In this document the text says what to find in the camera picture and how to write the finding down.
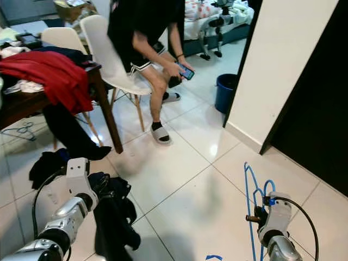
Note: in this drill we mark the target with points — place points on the black trousers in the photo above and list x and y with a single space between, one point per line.
68 130

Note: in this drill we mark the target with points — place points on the blue plastic hanger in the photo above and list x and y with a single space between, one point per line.
247 196

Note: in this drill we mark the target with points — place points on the person in black shirt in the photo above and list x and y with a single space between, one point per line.
138 22

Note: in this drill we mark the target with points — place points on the crumpled black garment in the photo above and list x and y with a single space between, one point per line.
48 166

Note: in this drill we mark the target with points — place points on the bed with white bedding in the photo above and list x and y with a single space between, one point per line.
242 16

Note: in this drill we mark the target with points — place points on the dark wooden table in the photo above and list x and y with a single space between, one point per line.
27 106

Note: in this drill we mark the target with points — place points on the red garment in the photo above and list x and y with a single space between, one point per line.
54 73

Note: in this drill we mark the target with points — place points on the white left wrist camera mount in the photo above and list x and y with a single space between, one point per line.
79 173

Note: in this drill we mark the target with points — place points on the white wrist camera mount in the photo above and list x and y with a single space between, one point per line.
278 215
79 173

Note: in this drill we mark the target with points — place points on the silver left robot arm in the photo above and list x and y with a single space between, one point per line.
68 223

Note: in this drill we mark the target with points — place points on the black electronic device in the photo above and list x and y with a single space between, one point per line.
28 39

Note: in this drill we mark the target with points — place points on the cardboard box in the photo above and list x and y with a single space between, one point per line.
73 12

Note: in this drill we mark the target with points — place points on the dark navy folded garment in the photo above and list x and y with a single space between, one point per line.
68 53

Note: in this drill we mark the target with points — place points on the blue smartphone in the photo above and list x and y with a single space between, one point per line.
186 72

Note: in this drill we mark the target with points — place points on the blue plastic bucket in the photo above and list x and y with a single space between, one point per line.
224 93

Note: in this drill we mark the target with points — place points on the navy pique shirt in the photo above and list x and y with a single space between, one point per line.
114 234

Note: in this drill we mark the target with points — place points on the white chair with wooden legs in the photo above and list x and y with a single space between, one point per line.
100 54
60 38

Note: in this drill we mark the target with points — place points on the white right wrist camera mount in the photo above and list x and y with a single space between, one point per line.
278 215

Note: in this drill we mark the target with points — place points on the white cloth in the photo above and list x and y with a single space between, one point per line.
32 87
15 53

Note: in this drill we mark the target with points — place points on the grey black standing robot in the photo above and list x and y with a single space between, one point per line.
220 22

